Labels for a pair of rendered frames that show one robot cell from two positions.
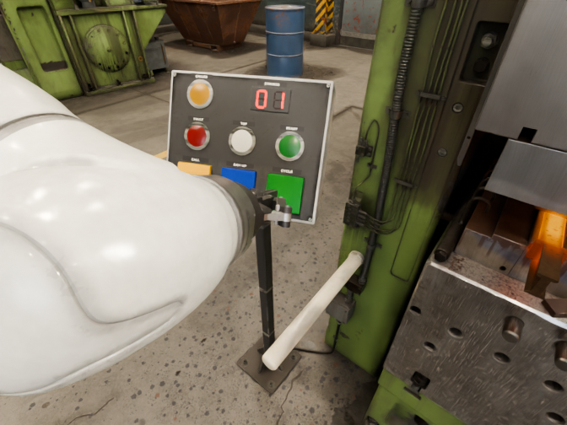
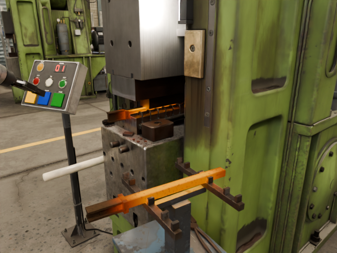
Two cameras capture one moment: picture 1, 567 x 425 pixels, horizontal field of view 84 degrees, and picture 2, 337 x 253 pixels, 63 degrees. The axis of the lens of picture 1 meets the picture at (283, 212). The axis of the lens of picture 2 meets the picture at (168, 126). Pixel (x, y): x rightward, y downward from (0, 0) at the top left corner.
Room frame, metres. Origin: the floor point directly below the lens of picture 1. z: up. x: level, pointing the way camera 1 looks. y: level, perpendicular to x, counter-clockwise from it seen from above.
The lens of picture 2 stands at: (-0.77, -0.86, 1.34)
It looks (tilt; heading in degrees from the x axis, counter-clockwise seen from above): 19 degrees down; 11
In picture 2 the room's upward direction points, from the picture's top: straight up
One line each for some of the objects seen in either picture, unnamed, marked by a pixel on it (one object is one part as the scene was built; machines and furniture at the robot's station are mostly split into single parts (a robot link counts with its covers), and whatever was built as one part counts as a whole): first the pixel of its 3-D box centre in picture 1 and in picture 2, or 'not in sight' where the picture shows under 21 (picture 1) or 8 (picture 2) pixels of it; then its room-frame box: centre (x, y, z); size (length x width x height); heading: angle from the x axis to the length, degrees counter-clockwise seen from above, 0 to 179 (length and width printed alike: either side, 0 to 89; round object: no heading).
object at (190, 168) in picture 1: (194, 180); (32, 96); (0.57, 0.19, 1.01); 0.07 x 0.05 x 0.07; 76
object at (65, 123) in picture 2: (265, 282); (71, 165); (0.67, 0.06, 0.54); 0.04 x 0.04 x 1.08; 51
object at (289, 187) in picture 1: (283, 193); (58, 100); (0.52, 0.00, 1.01); 0.07 x 0.05 x 0.07; 76
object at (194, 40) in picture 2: not in sight; (193, 53); (0.29, -0.75, 1.27); 0.09 x 0.02 x 0.17; 51
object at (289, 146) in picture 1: (289, 146); (62, 83); (0.57, -0.01, 1.09); 0.05 x 0.03 x 0.04; 51
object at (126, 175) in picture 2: not in sight; (157, 170); (0.02, -0.67, 0.91); 0.23 x 0.06 x 0.02; 133
